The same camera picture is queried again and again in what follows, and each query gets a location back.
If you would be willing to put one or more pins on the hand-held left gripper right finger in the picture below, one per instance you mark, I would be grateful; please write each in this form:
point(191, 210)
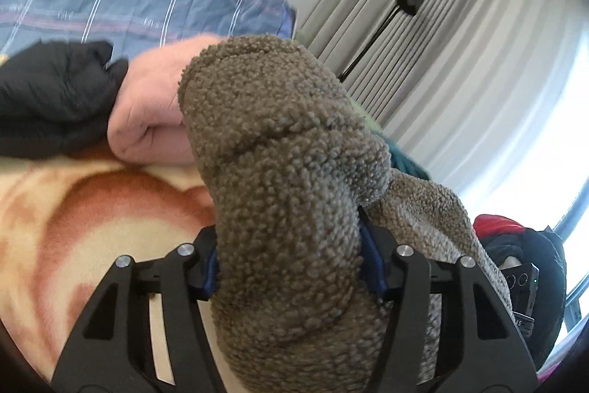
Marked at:
point(372, 264)

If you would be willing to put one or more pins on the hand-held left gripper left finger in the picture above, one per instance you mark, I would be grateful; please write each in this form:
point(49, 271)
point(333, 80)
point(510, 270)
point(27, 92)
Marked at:
point(209, 278)

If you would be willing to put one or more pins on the grey fleece garment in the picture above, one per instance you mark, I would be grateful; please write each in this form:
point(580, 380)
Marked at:
point(285, 172)

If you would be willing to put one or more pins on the red cloth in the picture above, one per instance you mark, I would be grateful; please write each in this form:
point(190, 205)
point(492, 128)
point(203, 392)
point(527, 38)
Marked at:
point(499, 227)

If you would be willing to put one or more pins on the dark green garment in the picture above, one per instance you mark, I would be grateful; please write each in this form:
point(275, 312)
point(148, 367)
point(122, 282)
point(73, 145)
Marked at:
point(407, 160)

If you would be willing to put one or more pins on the cream plush blanket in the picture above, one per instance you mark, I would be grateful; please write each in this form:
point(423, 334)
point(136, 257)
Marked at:
point(92, 227)

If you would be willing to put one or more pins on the light green cloth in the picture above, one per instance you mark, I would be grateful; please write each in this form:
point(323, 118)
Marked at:
point(368, 119)

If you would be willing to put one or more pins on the salmon pink garment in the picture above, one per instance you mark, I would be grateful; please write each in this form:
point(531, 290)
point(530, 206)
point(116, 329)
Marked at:
point(152, 107)

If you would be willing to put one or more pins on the black padded garment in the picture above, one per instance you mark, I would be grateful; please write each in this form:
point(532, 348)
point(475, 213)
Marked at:
point(50, 98)

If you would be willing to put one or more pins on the grey curtain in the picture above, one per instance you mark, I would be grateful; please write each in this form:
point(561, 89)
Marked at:
point(460, 29)

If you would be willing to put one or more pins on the black floor lamp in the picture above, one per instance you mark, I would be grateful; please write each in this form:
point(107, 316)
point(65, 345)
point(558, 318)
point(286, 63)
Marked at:
point(409, 0)

